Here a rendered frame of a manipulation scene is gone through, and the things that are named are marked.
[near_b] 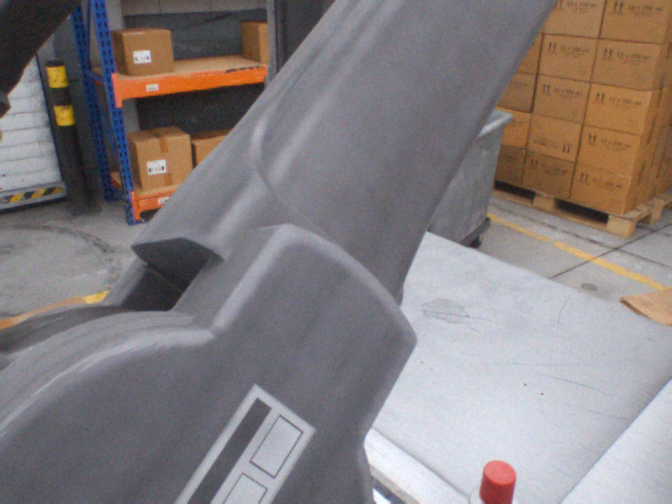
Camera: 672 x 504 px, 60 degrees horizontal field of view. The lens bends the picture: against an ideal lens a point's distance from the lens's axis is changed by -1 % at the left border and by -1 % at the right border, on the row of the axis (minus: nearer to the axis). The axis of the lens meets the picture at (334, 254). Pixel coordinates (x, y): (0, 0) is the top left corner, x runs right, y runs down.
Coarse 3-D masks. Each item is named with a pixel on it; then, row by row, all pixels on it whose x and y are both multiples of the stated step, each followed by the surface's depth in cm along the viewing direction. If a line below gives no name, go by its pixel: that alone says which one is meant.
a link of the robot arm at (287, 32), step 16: (272, 0) 60; (288, 0) 58; (304, 0) 59; (320, 0) 60; (272, 16) 62; (288, 16) 60; (304, 16) 61; (320, 16) 63; (272, 32) 65; (288, 32) 63; (304, 32) 64; (272, 48) 67; (288, 48) 65; (272, 64) 71
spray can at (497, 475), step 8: (488, 464) 59; (496, 464) 59; (504, 464) 59; (488, 472) 58; (496, 472) 58; (504, 472) 58; (512, 472) 58; (488, 480) 58; (496, 480) 57; (504, 480) 57; (512, 480) 57; (480, 488) 60; (488, 488) 58; (496, 488) 57; (504, 488) 57; (512, 488) 58; (472, 496) 61; (480, 496) 60; (488, 496) 58; (496, 496) 58; (504, 496) 58; (512, 496) 58
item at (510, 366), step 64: (448, 256) 158; (448, 320) 130; (512, 320) 130; (576, 320) 130; (640, 320) 130; (448, 384) 110; (512, 384) 110; (576, 384) 110; (640, 384) 110; (384, 448) 95; (448, 448) 95; (512, 448) 95; (576, 448) 95
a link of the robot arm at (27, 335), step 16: (32, 320) 16; (48, 320) 15; (64, 320) 14; (80, 320) 13; (0, 336) 14; (16, 336) 14; (32, 336) 14; (48, 336) 13; (0, 352) 11; (16, 352) 11; (0, 368) 11
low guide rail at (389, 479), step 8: (368, 456) 83; (376, 464) 81; (376, 472) 81; (384, 472) 80; (384, 480) 80; (392, 480) 79; (400, 480) 79; (392, 488) 79; (400, 488) 78; (408, 488) 78; (400, 496) 78; (408, 496) 77; (416, 496) 76
